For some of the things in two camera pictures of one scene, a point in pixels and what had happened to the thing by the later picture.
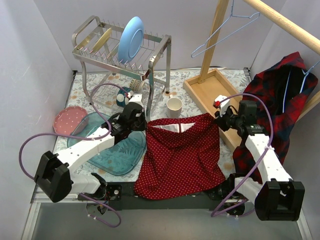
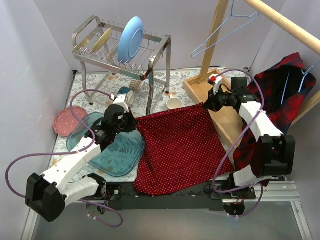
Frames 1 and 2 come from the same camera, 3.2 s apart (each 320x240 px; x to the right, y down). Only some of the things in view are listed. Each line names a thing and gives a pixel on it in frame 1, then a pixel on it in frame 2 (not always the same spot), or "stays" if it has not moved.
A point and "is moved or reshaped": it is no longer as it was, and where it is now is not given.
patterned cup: x=134 y=84 stays
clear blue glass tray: x=124 y=157 stays
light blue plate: x=131 y=40 stays
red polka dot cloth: x=181 y=155 is moved or reshaped
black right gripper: x=222 y=120 to x=213 y=100
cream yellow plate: x=103 y=40 stays
